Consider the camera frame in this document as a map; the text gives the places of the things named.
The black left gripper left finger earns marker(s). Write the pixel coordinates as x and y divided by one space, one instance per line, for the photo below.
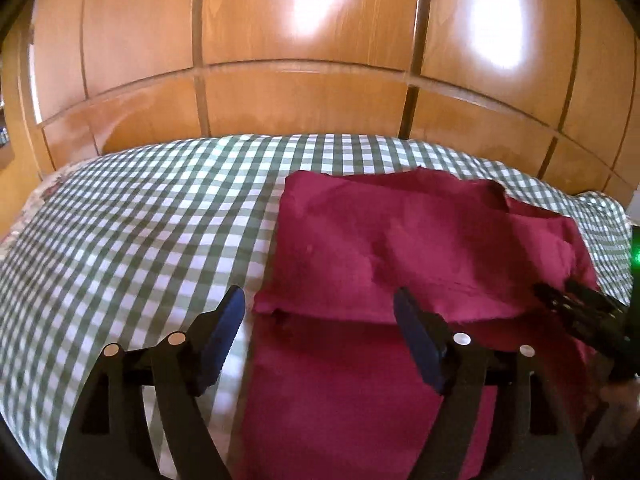
108 437

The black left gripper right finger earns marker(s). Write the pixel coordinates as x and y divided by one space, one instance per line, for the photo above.
499 418

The dark red cloth garment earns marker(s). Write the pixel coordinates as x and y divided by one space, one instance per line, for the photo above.
334 392

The person's right hand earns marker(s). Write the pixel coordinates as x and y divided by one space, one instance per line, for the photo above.
625 395

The green white checkered bedspread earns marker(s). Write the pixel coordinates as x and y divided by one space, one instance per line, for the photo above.
134 244

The floral white bed sheet edge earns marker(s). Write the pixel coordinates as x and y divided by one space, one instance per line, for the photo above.
35 201

